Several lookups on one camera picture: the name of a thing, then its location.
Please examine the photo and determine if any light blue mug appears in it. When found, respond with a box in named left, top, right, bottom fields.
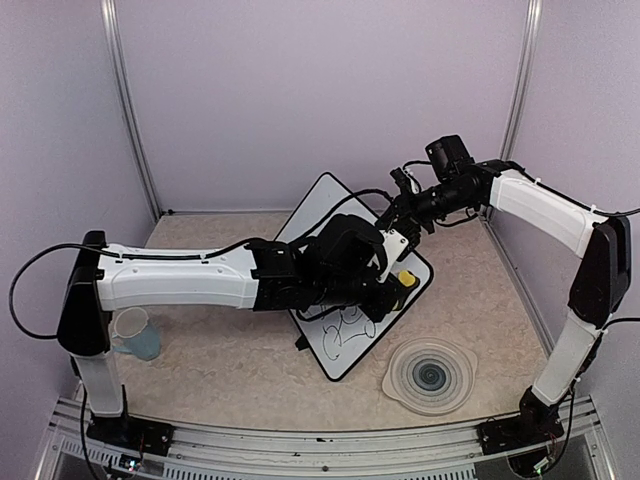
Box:
left=112, top=307, right=161, bottom=361

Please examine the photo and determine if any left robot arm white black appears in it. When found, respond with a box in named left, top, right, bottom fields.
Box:
left=57, top=230, right=420, bottom=445

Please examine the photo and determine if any left aluminium corner post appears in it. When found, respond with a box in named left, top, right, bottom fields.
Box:
left=100, top=0, right=163, bottom=222

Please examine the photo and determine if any clear plate spiral pattern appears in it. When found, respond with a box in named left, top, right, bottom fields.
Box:
left=381, top=337, right=478, bottom=416

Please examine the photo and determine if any aluminium corner post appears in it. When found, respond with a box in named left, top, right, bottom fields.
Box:
left=100, top=0, right=163, bottom=222
left=500, top=0, right=544, bottom=160

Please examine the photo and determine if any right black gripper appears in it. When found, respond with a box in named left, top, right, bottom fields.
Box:
left=380, top=177, right=475, bottom=233

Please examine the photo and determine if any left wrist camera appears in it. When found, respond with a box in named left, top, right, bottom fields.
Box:
left=302, top=214, right=409, bottom=283

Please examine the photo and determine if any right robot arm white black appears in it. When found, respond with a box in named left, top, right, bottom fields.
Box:
left=380, top=158, right=632, bottom=444

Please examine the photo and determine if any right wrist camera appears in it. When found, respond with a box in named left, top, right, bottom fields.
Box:
left=390, top=167, right=421, bottom=195

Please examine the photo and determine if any white whiteboard black frame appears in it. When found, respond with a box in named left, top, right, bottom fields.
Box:
left=275, top=172, right=434, bottom=382

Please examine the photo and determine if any aluminium front rail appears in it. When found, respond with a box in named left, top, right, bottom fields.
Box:
left=32, top=398, right=615, bottom=479

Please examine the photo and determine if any right aluminium corner post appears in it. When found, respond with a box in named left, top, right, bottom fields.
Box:
left=500, top=0, right=544, bottom=160

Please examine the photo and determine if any yellow black sponge eraser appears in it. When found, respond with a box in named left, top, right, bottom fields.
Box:
left=393, top=270, right=420, bottom=311

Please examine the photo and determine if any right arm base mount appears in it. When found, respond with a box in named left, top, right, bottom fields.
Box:
left=477, top=415, right=565, bottom=455

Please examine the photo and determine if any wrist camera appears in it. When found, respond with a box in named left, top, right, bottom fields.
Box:
left=390, top=167, right=421, bottom=195
left=302, top=214, right=409, bottom=283

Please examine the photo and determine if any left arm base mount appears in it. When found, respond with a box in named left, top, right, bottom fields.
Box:
left=87, top=412, right=175, bottom=457

